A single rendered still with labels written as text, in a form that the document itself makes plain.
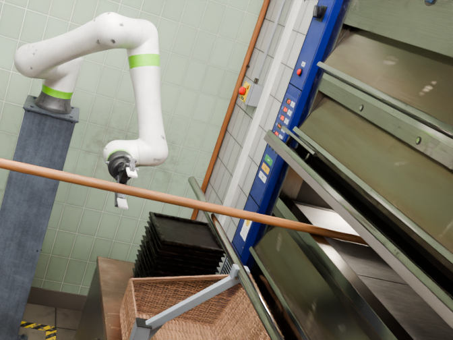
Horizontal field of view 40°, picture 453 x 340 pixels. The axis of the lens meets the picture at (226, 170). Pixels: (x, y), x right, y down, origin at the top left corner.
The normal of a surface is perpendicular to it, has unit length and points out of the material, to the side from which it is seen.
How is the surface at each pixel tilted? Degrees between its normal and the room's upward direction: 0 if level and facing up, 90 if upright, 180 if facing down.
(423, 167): 70
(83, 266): 90
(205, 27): 90
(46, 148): 90
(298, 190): 90
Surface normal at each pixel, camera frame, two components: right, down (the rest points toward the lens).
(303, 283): -0.76, -0.52
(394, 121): -0.92, -0.22
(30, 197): 0.20, 0.33
